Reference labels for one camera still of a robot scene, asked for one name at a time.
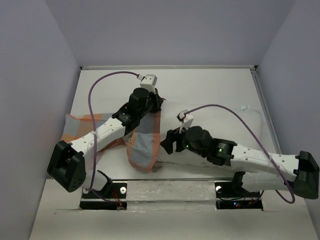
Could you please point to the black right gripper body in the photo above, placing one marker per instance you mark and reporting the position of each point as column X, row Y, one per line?
column 182, row 141

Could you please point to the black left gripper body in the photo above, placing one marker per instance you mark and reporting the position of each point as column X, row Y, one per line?
column 152, row 105

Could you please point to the multicolour patchwork pillowcase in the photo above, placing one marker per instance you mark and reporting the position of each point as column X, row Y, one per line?
column 142, row 146

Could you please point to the white pillow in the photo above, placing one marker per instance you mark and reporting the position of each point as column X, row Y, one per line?
column 219, row 122

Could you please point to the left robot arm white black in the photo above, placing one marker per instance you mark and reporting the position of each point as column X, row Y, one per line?
column 74, row 165

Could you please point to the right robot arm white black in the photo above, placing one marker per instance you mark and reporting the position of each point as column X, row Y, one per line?
column 254, row 170

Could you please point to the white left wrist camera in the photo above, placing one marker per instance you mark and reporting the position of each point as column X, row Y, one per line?
column 148, row 82

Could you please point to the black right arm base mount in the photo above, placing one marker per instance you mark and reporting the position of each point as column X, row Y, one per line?
column 230, row 195

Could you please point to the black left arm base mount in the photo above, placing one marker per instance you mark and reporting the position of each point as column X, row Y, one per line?
column 112, row 197

